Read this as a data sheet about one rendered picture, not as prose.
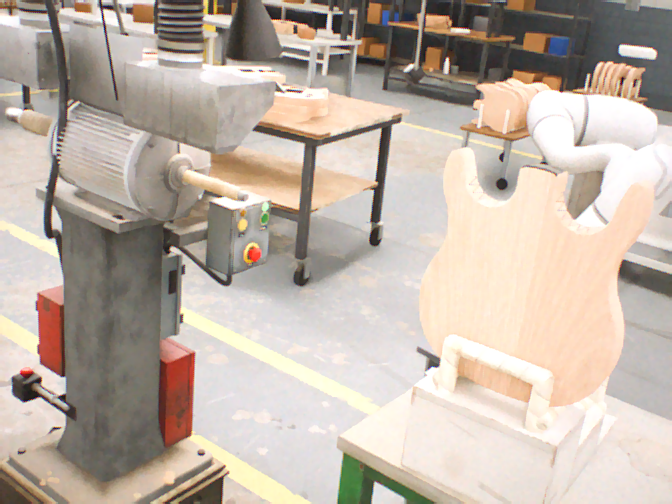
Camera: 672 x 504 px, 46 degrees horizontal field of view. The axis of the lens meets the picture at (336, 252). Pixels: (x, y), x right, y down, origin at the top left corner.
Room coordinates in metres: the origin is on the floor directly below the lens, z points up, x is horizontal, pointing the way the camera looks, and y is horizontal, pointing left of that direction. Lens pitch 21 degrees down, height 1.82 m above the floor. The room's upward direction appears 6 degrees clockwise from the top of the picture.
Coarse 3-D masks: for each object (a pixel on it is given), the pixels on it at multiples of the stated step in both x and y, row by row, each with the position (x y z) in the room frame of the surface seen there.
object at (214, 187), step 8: (184, 176) 1.87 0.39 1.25; (192, 176) 1.86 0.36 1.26; (200, 176) 1.85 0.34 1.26; (192, 184) 1.86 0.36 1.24; (200, 184) 1.84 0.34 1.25; (208, 184) 1.82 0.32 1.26; (216, 184) 1.81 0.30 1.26; (224, 184) 1.81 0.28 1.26; (216, 192) 1.81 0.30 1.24; (224, 192) 1.79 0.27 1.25; (232, 192) 1.78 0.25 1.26
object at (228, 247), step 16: (224, 208) 2.07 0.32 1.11; (240, 208) 2.08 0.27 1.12; (256, 208) 2.13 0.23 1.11; (208, 224) 2.11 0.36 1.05; (224, 224) 2.07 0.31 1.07; (256, 224) 2.13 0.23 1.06; (208, 240) 2.11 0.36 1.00; (224, 240) 2.07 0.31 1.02; (240, 240) 2.08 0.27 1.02; (256, 240) 2.13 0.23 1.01; (192, 256) 2.14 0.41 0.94; (208, 256) 2.11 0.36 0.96; (224, 256) 2.07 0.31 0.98; (240, 256) 2.08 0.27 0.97; (208, 272) 2.12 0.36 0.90; (224, 272) 2.07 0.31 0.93
